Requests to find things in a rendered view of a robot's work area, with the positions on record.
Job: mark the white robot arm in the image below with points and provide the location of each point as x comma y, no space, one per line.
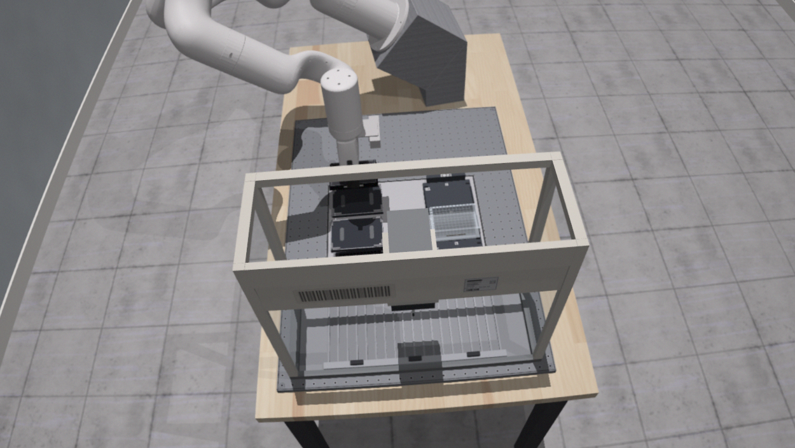
192,31

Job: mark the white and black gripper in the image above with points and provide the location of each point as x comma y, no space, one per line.
348,153

